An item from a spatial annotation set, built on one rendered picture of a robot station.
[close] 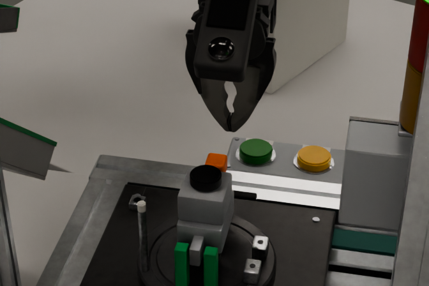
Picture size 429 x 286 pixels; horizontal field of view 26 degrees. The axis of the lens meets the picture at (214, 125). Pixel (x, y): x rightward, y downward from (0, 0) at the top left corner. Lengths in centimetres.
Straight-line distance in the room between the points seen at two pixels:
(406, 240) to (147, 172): 49
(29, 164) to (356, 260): 37
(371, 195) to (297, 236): 32
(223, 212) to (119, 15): 82
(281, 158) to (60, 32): 60
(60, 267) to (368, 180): 41
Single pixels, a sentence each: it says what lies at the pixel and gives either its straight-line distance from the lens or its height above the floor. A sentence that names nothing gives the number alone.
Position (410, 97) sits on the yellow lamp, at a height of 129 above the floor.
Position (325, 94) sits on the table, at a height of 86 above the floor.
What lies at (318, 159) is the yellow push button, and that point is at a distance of 110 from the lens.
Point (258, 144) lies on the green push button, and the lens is 112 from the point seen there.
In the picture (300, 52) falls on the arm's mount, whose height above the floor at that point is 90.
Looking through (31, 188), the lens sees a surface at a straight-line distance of 125.
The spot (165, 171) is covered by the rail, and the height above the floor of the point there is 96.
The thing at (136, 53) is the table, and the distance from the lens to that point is 152.
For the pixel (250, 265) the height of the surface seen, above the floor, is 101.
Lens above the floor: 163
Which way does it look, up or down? 35 degrees down
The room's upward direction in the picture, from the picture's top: straight up
